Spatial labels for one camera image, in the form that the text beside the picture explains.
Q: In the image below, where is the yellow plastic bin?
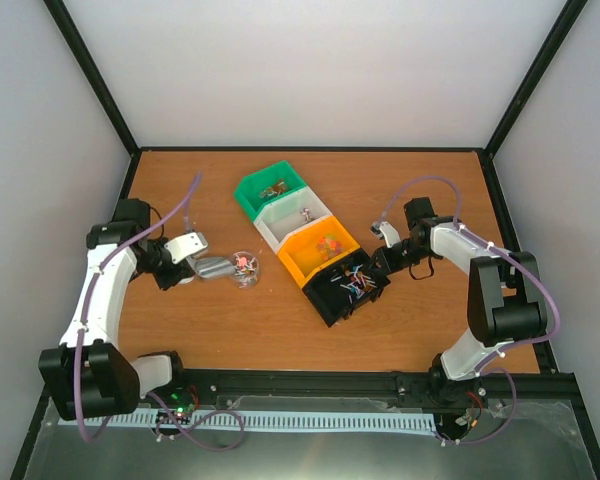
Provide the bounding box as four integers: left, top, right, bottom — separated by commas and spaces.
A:
277, 215, 360, 288

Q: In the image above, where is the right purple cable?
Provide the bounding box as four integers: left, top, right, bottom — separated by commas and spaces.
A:
379, 174, 564, 446

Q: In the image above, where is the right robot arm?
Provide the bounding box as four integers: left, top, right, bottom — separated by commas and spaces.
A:
370, 197, 549, 406

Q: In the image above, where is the black plastic bin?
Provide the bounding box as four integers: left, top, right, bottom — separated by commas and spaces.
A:
302, 249, 390, 327

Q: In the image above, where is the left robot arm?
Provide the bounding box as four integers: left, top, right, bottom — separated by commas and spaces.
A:
38, 199, 208, 421

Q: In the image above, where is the white plastic bin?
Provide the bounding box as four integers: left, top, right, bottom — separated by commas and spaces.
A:
254, 187, 332, 253

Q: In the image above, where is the metal scoop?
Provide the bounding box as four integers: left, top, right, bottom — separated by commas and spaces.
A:
193, 257, 235, 280

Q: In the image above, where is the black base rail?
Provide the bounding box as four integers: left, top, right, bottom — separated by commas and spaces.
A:
174, 369, 484, 410

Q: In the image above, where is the clear plastic cup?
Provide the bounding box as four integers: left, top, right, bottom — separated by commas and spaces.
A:
231, 251, 260, 288

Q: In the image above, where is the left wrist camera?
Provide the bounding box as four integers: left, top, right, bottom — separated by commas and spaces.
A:
164, 232, 209, 264

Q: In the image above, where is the light blue cable duct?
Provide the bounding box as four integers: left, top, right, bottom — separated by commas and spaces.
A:
99, 405, 438, 435

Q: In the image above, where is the green plastic bin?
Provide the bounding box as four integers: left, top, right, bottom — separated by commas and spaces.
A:
234, 161, 307, 221

